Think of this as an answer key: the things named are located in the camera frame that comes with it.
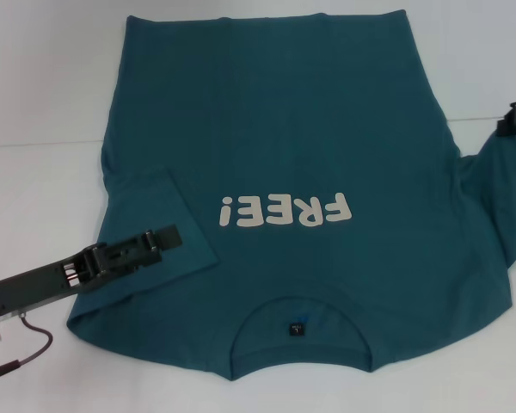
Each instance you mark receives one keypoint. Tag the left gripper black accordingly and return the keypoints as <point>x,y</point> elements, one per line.
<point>34,288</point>

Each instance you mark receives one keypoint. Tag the teal t-shirt with FREE print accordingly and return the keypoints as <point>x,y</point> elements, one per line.
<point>284,129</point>

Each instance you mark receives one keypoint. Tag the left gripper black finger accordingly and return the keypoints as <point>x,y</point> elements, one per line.
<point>170,236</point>

